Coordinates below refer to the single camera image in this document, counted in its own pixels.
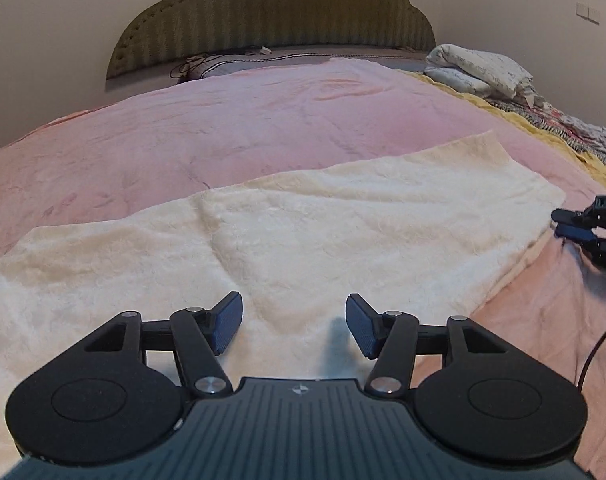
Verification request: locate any grey patterned blanket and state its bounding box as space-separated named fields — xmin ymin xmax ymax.
xmin=487 ymin=94 xmax=606 ymax=167

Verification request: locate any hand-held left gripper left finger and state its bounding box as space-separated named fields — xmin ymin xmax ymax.
xmin=83 ymin=291 xmax=244 ymax=399

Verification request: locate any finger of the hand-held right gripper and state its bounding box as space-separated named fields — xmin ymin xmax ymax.
xmin=551 ymin=207 xmax=596 ymax=226
xmin=555 ymin=223 xmax=602 ymax=250

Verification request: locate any pink floral bed sheet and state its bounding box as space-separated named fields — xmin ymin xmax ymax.
xmin=0 ymin=56 xmax=606 ymax=480

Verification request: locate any green padded headboard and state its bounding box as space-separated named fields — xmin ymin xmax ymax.
xmin=105 ymin=0 xmax=437 ymax=80

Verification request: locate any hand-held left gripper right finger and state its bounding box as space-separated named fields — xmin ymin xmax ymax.
xmin=345 ymin=293 xmax=506 ymax=400

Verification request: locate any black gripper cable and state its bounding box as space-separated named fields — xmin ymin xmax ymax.
xmin=577 ymin=309 xmax=606 ymax=388

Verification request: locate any yellow blanket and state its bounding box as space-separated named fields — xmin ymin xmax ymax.
xmin=402 ymin=69 xmax=606 ymax=197

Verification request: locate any cream white towel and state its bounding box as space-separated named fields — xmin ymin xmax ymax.
xmin=0 ymin=129 xmax=568 ymax=480

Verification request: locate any black charging cable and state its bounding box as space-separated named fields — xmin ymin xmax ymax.
xmin=170 ymin=51 xmax=248 ymax=82

